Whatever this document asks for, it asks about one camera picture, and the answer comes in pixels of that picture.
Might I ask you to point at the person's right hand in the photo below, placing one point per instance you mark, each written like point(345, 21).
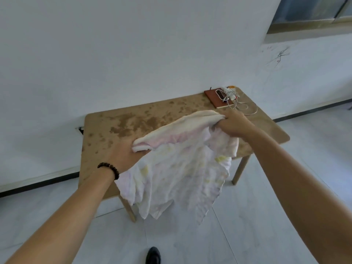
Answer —
point(233, 125)

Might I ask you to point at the person's left hand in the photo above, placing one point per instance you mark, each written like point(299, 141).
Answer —
point(122, 155)

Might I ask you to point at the person's right fingers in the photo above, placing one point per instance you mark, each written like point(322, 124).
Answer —
point(221, 125)

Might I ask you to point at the person's left thumb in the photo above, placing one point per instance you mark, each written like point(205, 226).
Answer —
point(137, 153)

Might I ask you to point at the white stained cloth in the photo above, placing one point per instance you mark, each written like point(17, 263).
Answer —
point(178, 167)

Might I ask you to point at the person's left forearm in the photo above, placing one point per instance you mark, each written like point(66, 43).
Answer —
point(63, 214)

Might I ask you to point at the person's right forearm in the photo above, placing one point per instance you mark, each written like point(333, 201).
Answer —
point(299, 189)

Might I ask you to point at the brown notebook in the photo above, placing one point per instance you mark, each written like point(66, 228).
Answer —
point(216, 98)

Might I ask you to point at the wooden table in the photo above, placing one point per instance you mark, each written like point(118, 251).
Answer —
point(132, 123)

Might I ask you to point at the white charger plug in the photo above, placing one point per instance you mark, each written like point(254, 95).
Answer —
point(228, 92)

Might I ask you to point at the person's black shoe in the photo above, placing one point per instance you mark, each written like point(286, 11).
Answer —
point(153, 256)

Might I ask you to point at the window frame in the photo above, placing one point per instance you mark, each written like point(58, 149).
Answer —
point(310, 13)

